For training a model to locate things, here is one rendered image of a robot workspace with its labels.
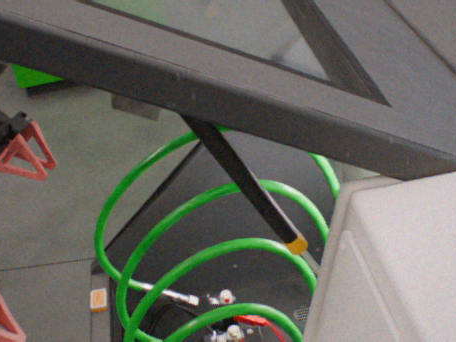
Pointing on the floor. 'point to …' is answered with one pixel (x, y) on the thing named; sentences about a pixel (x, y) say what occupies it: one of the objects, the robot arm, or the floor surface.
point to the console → (403, 262)
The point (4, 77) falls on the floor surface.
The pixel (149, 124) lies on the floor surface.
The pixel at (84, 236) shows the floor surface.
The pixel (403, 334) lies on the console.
